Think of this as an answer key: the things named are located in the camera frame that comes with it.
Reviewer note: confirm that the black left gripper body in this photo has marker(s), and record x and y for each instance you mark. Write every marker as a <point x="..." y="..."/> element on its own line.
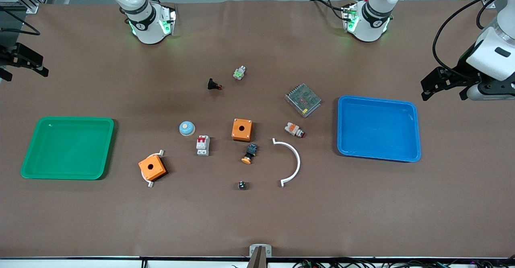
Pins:
<point x="459" y="71"/>

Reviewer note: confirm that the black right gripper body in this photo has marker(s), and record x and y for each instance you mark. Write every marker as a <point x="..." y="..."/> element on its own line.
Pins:
<point x="17" y="56"/>

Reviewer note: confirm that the white red circuit breaker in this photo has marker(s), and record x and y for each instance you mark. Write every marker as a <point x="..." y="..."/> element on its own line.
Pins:
<point x="202" y="145"/>

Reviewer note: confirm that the small black round capacitor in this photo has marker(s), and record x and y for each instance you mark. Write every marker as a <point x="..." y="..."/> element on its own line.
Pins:
<point x="242" y="185"/>

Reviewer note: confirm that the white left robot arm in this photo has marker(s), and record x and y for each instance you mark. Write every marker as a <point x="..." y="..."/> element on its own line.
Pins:
<point x="374" y="18"/>

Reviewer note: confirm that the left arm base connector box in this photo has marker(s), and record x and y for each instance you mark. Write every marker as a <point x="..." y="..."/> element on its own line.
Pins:
<point x="350" y="18"/>

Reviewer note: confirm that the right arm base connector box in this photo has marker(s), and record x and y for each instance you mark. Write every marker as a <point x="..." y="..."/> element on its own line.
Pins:
<point x="168" y="20"/>

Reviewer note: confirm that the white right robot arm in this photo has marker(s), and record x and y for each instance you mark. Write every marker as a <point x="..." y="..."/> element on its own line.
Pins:
<point x="145" y="18"/>

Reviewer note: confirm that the blue plastic tray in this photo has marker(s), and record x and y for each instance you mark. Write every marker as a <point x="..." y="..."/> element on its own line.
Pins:
<point x="378" y="129"/>

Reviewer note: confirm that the green plastic tray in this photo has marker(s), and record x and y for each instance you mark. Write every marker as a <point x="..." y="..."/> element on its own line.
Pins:
<point x="68" y="147"/>

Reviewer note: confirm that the metal mesh power supply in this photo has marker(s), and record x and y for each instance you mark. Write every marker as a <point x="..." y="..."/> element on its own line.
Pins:
<point x="303" y="99"/>

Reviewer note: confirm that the brown table mat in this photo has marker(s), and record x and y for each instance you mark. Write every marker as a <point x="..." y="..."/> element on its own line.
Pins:
<point x="362" y="211"/>

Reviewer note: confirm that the red cap white push button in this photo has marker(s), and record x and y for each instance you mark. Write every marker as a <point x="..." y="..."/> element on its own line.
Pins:
<point x="293" y="129"/>

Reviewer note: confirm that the blue round buzzer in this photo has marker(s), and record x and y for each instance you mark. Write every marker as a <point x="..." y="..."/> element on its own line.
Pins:
<point x="187" y="128"/>

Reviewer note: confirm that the orange cap push button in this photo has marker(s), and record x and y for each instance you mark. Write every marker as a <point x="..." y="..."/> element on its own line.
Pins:
<point x="249" y="154"/>

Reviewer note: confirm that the large white curved bracket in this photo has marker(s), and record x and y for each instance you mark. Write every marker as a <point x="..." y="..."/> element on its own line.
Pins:
<point x="298" y="161"/>

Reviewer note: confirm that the orange box with bracket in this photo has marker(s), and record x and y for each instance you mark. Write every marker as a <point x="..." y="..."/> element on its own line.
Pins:
<point x="151" y="184"/>

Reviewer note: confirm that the black switch with red tip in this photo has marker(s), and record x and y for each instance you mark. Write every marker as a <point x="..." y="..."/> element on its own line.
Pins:
<point x="213" y="84"/>

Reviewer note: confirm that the white table edge rail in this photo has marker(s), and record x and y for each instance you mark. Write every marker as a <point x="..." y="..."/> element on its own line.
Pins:
<point x="80" y="264"/>

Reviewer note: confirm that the green white indicator switch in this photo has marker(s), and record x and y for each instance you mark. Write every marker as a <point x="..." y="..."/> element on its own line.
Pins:
<point x="239" y="73"/>

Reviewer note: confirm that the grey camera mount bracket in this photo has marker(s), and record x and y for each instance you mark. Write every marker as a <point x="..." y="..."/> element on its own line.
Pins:
<point x="260" y="254"/>

